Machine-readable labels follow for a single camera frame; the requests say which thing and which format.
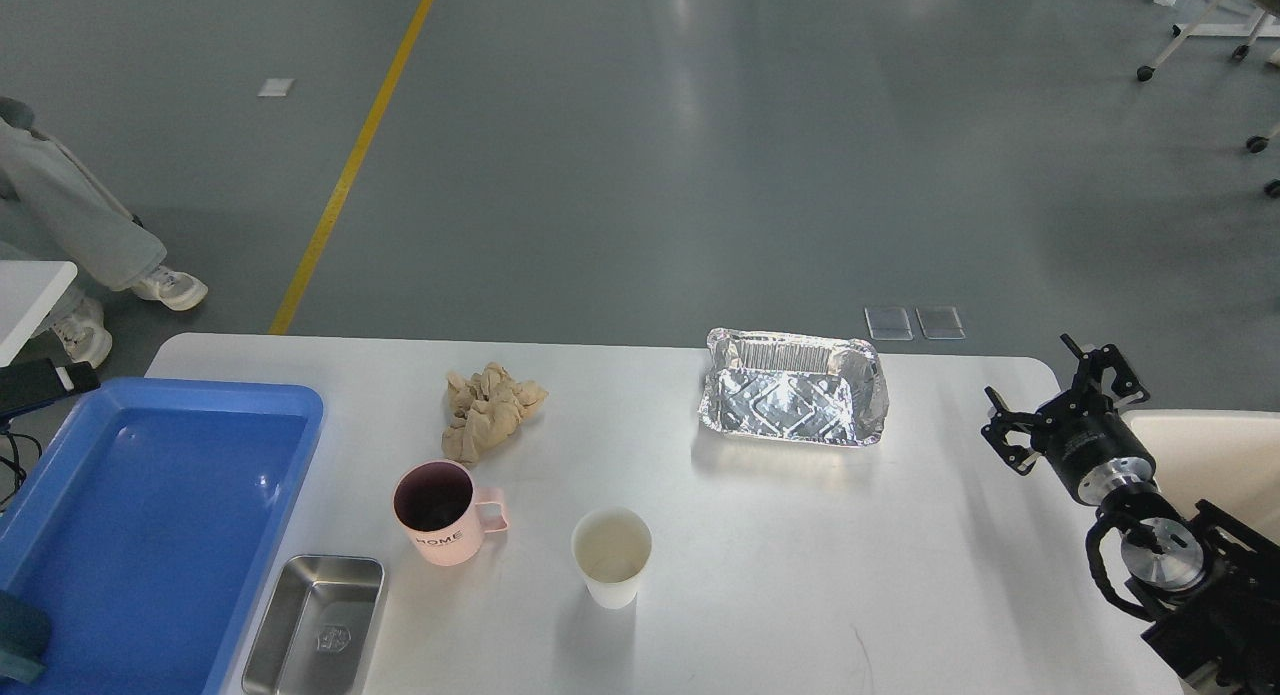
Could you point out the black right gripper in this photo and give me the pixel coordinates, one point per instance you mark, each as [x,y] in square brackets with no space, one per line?
[1080,432]

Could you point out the pink mug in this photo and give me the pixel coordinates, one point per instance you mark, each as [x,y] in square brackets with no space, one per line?
[445,514]

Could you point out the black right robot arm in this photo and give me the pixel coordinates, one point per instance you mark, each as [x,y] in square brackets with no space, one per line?
[1206,586]

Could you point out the beige plastic bin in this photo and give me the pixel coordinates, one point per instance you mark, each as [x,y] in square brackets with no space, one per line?
[1229,458]

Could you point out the right clear floor plate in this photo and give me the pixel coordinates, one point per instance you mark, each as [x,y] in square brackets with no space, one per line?
[940,322]

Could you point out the clear floor plate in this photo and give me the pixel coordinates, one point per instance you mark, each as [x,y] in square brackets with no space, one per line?
[889,323]
[940,322]

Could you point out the left clear floor plate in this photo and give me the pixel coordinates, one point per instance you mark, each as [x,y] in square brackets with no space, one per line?
[889,323]

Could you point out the aluminium foil container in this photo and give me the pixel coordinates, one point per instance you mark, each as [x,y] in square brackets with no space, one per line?
[794,388]

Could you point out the white paper cup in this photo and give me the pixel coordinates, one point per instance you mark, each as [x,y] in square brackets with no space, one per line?
[611,548]

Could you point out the small stainless steel tray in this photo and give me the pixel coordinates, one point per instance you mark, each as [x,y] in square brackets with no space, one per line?
[318,627]

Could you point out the blue plastic tray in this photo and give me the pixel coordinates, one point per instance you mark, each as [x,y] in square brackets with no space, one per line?
[148,528]

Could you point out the person in black top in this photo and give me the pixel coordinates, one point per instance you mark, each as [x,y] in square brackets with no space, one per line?
[92,228]

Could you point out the white side table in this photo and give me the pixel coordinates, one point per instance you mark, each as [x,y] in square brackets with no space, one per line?
[29,289]

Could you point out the teal sponge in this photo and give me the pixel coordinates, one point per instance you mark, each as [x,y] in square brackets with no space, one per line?
[25,636]

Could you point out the white wheeled furniture frame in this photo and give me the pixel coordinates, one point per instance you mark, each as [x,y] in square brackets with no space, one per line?
[1261,23]

